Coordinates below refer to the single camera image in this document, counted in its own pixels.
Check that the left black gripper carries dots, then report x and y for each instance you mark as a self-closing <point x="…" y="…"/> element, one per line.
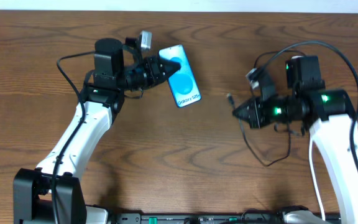
<point x="153" y="72"/>

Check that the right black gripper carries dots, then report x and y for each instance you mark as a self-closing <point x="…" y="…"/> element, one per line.
<point x="257" y="112"/>

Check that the blue Galaxy smartphone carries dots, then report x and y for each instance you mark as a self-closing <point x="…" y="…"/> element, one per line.
<point x="182" y="83"/>

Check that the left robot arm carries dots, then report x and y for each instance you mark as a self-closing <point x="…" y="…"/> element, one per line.
<point x="51" y="193"/>

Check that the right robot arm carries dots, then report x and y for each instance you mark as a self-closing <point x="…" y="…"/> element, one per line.
<point x="328" y="116"/>

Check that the white USB charger adapter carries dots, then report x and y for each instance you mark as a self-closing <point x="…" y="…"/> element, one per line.
<point x="297" y="56"/>

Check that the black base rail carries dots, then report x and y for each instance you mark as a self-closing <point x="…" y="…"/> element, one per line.
<point x="182" y="218"/>

